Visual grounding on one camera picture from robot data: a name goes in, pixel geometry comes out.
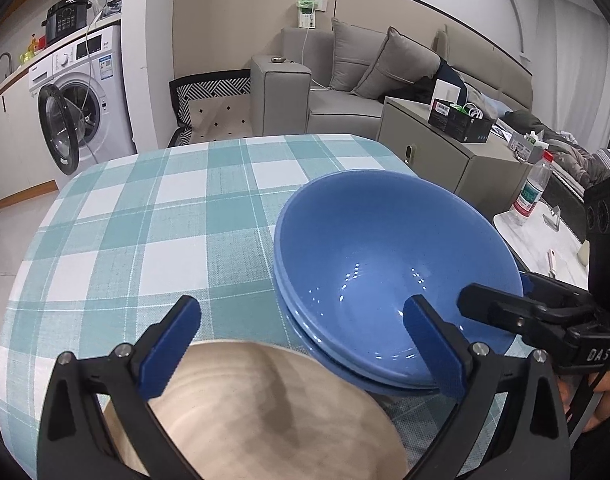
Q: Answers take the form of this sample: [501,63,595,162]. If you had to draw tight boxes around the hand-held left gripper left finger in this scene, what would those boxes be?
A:
[36,295,202,480]

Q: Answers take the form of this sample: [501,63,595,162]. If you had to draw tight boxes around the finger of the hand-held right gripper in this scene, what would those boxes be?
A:
[517,270,594,307]
[457,284,603,346]

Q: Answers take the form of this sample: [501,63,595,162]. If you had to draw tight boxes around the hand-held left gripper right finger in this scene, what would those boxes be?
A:
[402,294,572,480]

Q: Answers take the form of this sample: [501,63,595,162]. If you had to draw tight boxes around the cream round plate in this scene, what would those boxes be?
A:
[102,340,408,480]

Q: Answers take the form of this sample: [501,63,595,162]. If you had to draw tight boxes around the person's right hand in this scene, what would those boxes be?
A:
[559,360,610,433]

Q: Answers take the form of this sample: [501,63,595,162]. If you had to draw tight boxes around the plastic water bottle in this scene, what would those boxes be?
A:
[512,150,556,227]

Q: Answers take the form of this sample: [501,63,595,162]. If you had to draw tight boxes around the teal plaid tablecloth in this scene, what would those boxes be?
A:
[0,133,516,480]

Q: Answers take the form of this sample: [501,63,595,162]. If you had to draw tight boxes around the grey clothes pile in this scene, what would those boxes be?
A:
[505,110,610,186]

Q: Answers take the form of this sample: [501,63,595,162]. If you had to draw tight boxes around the small white green box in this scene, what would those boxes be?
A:
[507,130,544,162]

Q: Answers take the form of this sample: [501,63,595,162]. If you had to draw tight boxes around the grey side cabinet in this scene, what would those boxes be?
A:
[377,96,540,221]

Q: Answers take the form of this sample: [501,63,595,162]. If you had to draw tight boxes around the black box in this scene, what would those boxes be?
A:
[427,100,493,143]

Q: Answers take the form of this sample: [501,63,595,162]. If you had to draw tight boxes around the dark clothing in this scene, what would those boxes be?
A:
[390,57,470,106]

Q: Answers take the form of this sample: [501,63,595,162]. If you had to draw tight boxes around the white washing machine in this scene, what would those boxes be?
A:
[27,25,136,191]

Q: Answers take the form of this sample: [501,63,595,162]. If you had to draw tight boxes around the white kitchen cabinets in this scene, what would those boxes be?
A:
[0,67,60,206]

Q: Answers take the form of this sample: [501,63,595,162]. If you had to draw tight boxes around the grey sofa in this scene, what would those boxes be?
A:
[250,17,536,141]

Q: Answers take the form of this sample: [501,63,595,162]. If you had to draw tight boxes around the grey sofa pillow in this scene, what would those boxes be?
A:
[329,17,390,92]
[352,26,443,100]

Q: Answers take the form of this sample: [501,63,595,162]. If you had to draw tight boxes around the black pressure cooker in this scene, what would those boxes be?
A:
[44,0,93,41]

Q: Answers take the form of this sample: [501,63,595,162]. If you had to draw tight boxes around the white green wall device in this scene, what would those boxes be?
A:
[295,0,328,30]

